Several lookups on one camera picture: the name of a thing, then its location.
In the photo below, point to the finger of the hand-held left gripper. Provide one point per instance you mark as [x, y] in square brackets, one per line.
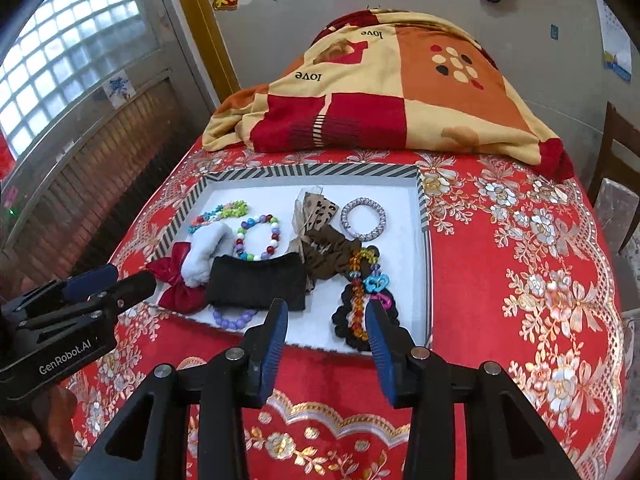
[92, 280]
[132, 287]

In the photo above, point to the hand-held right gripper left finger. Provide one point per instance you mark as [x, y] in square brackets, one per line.
[274, 355]

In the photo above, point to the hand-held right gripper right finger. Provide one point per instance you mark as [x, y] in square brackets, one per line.
[380, 355]

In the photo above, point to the black scrunchie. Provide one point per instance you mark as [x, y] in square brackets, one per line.
[345, 320]

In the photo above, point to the light blue fluffy scrunchie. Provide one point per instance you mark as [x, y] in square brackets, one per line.
[205, 260]

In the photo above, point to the striped-rim white tray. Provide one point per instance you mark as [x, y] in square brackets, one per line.
[395, 220]

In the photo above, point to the leopard print hair bow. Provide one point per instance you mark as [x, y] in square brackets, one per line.
[315, 215]

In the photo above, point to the person's left hand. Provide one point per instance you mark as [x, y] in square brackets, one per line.
[30, 430]

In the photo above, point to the red velvet bow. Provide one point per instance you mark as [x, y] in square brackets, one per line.
[175, 285]

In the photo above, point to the blue heart bead charm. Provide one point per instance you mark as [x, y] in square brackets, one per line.
[375, 284]

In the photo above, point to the black knit headband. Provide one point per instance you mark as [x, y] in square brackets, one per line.
[260, 285]

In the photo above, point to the brown louvred panel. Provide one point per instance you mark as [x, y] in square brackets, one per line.
[100, 170]

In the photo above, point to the brown scrunchie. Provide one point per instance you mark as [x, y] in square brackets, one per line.
[327, 255]

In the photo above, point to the red floral tablecloth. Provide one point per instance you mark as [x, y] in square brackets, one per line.
[500, 285]

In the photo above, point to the blue flower window sticker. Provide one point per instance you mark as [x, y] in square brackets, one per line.
[120, 89]

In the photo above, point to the glass block window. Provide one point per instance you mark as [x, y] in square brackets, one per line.
[65, 35]

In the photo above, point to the red yellow patchwork blanket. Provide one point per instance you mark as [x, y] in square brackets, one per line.
[425, 90]

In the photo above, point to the pale floral chair cushion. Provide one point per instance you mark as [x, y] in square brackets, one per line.
[617, 210]

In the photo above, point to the wooden chair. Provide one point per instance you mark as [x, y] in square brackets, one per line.
[617, 130]

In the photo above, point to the yellow door frame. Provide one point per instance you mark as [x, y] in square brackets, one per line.
[205, 25]

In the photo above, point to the small blue wall sticker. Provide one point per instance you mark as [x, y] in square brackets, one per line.
[554, 31]

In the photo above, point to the wall calendar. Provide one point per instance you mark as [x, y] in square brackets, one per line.
[615, 35]

